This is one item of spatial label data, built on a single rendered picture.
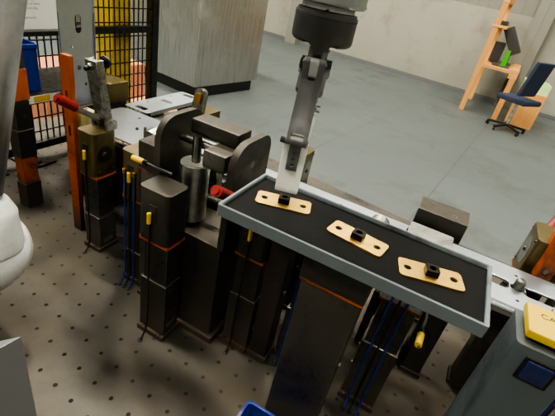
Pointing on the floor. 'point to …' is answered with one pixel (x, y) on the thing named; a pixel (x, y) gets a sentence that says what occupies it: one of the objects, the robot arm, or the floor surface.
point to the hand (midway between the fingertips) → (293, 163)
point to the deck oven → (207, 44)
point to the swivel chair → (541, 71)
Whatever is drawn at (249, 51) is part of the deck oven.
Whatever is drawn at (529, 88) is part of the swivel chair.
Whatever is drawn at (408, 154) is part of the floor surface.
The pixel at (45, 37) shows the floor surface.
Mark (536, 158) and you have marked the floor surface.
